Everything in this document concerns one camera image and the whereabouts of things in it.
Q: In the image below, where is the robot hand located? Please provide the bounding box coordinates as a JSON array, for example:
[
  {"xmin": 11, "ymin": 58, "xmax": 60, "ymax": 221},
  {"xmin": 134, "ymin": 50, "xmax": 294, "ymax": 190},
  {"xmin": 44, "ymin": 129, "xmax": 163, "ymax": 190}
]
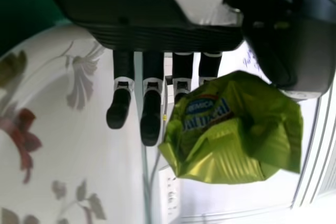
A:
[{"xmin": 39, "ymin": 0, "xmax": 336, "ymax": 147}]

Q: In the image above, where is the yellow-green biscuit packet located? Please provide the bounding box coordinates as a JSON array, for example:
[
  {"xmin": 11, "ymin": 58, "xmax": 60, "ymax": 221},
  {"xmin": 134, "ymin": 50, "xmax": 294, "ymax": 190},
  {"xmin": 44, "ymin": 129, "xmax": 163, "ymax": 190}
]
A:
[{"xmin": 158, "ymin": 70, "xmax": 304, "ymax": 185}]

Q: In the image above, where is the plate with brown leaf pattern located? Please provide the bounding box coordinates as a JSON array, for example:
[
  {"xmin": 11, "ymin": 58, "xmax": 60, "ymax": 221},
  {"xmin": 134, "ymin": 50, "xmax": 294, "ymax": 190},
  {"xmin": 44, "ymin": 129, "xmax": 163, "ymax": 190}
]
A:
[{"xmin": 0, "ymin": 23, "xmax": 169, "ymax": 224}]

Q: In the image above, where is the white wall socket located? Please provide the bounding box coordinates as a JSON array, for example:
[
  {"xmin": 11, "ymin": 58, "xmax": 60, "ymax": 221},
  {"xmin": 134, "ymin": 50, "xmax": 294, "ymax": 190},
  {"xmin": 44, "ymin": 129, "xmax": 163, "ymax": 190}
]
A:
[{"xmin": 159, "ymin": 167, "xmax": 182, "ymax": 224}]

